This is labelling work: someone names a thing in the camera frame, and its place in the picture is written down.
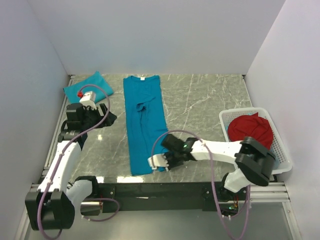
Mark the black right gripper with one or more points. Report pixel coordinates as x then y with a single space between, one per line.
171 165

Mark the red t-shirt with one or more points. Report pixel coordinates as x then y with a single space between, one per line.
251 126

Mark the blue polo t-shirt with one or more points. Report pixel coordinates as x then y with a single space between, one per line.
145 120

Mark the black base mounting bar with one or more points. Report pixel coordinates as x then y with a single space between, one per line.
159 196

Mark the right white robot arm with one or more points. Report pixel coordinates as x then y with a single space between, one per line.
253 162

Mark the aluminium rail frame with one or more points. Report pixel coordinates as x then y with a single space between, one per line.
227 203

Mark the white plastic laundry basket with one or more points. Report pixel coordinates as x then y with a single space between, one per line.
283 162

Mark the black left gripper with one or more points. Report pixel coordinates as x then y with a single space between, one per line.
108 121

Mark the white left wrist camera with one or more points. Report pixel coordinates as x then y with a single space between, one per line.
88 101

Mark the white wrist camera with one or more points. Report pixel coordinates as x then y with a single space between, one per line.
88 101
158 161

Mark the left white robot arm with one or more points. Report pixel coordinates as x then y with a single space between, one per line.
53 205

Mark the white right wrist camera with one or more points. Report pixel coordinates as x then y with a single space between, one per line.
158 161

